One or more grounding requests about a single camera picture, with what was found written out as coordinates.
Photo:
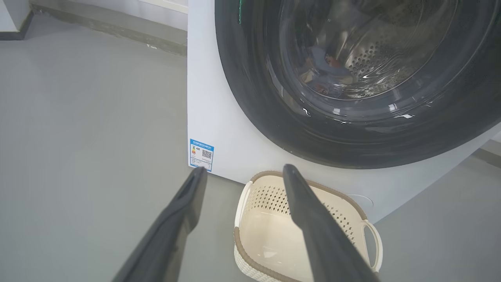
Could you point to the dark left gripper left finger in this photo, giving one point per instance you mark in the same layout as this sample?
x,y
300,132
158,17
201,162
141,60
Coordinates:
x,y
168,235

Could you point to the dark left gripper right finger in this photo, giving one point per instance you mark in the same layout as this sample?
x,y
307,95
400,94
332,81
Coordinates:
x,y
325,235

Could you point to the blue cartoon print garment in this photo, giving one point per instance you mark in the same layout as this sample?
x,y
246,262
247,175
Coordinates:
x,y
332,74

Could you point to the black round glass washer door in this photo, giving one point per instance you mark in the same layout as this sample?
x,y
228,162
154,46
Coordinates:
x,y
250,78

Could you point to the white front-load washing machine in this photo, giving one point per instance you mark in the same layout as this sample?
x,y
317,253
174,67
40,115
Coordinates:
x,y
219,98

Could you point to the cream perforated laundry basket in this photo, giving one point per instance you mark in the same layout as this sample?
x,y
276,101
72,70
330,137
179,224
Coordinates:
x,y
266,235

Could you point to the blue energy label sticker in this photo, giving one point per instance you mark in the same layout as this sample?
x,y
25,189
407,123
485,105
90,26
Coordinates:
x,y
201,154

